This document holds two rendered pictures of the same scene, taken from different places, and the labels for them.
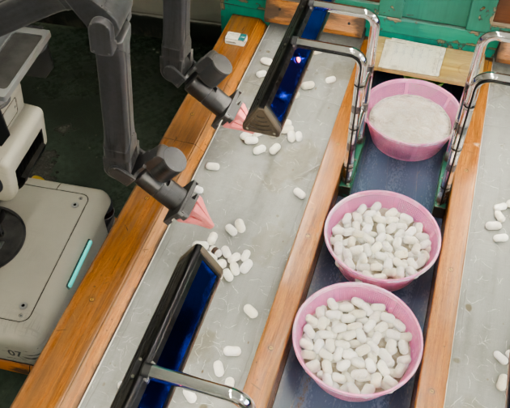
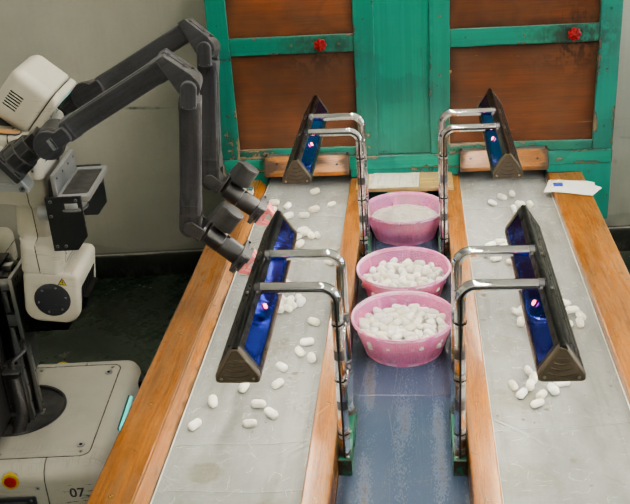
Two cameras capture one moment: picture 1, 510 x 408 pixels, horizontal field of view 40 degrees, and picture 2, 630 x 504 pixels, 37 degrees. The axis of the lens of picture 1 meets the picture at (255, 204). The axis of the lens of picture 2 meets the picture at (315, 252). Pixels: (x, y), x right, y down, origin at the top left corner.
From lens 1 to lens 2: 1.36 m
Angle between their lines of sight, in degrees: 26
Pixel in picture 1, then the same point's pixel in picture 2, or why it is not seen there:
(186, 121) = not seen: hidden behind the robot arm
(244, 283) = (302, 312)
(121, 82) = (197, 137)
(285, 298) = not seen: hidden behind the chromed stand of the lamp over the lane
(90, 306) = (181, 336)
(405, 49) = (386, 177)
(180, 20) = (215, 135)
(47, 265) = (95, 415)
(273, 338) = not seen: hidden behind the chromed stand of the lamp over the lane
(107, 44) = (192, 99)
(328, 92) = (332, 211)
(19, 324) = (80, 457)
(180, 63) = (218, 171)
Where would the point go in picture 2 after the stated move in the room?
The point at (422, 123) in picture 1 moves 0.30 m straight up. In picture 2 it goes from (414, 216) to (412, 128)
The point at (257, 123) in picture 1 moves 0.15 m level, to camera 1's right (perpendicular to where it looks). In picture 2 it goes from (293, 174) to (347, 167)
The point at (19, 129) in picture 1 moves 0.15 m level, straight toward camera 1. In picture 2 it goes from (79, 256) to (101, 272)
